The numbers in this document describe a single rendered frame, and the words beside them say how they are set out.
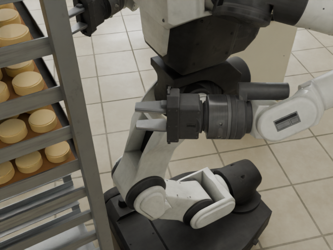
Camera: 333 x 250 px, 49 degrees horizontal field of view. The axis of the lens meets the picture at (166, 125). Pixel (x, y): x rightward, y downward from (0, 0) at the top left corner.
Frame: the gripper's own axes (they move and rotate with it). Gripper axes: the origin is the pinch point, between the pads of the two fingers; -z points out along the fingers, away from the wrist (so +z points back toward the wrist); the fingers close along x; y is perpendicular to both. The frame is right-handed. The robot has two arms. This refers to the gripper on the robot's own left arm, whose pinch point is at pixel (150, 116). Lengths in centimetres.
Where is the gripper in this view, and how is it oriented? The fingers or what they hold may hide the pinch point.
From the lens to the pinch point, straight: 72.3
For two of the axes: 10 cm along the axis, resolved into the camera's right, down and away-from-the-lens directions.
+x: 0.0, -7.3, -6.8
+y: -0.1, 6.8, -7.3
